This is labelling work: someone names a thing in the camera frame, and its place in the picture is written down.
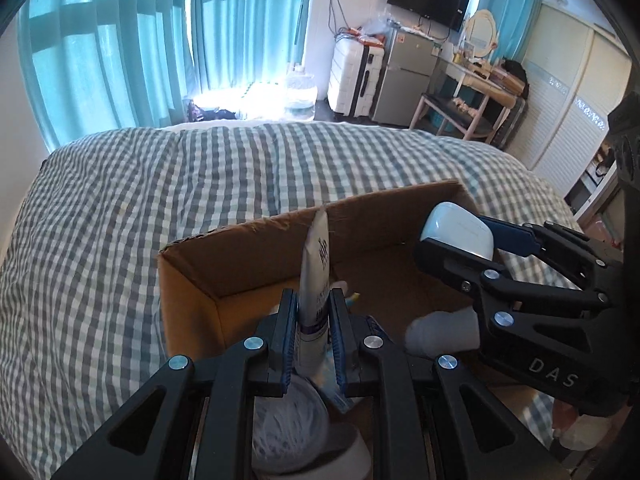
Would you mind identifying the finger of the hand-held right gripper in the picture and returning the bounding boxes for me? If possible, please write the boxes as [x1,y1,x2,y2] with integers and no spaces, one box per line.
[413,236,614,334]
[481,215,627,292]

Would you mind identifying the orange snack packets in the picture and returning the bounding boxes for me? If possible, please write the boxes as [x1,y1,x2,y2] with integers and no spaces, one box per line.
[337,27,386,47]

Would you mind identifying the dark ribbed suitcase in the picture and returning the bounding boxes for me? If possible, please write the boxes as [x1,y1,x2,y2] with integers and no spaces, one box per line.
[499,94,527,147]

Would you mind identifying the white oval mirror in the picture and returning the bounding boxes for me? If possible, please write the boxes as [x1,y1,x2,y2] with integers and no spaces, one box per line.
[462,8,500,61]

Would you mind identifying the white squeeze tube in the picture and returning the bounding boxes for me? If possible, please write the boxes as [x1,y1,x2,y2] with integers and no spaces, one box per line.
[297,204,334,377]

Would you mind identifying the teal curtain by wardrobe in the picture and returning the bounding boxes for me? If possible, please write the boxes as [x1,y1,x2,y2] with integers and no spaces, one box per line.
[477,0,549,62]

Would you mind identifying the narrow teal curtain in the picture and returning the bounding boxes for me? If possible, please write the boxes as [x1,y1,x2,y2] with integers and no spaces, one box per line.
[192,0,314,92]

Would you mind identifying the brown flat box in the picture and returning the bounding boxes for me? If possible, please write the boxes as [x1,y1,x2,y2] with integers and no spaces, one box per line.
[487,67,521,92]

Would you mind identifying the white earbuds case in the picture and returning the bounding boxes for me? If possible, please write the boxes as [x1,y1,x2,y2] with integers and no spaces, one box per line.
[419,202,496,261]

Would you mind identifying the black bag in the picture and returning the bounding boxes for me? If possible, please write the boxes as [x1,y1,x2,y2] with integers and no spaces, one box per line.
[499,58,530,99]

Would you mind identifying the white dressing table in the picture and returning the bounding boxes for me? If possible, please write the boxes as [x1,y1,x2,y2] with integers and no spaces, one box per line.
[439,57,524,144]

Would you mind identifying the dark wall cable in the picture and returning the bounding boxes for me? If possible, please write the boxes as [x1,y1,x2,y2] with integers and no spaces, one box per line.
[327,0,347,32]

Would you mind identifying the grey checked blanket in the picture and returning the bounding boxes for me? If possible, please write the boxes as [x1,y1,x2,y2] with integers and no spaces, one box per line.
[0,122,587,480]

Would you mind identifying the wooden chair dark seat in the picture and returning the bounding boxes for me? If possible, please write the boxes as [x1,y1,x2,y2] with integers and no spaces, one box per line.
[409,92,494,144]

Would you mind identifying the wide teal curtain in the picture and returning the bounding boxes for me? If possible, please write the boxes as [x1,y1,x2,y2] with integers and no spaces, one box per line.
[17,0,197,154]

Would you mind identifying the white louvred wardrobe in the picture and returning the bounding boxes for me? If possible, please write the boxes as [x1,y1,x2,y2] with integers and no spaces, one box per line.
[504,0,632,202]

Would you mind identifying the white ribbed suitcase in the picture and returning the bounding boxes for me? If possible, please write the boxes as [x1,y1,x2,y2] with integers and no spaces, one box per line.
[327,37,386,119]

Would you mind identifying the clear water jug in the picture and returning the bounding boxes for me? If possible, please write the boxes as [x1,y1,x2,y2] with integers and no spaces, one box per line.
[283,64,319,121]

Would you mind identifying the pale grey cloth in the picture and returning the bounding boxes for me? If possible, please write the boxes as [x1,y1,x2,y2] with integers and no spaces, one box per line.
[404,307,482,357]

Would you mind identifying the cardboard box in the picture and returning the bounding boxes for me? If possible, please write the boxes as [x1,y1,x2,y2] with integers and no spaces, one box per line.
[157,179,566,480]

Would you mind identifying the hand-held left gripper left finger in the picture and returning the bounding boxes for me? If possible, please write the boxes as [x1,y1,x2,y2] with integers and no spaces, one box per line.
[50,287,301,480]

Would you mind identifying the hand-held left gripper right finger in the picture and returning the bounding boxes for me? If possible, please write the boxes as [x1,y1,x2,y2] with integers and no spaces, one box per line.
[327,290,557,480]

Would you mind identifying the person's right hand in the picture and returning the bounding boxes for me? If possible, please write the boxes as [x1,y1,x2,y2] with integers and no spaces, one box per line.
[551,399,613,452]

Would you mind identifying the white round container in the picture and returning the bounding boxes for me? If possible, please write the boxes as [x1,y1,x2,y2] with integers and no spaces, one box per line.
[250,372,374,480]

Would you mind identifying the silver small fridge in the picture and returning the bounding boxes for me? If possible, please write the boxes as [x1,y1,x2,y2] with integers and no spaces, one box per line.
[372,27,441,126]

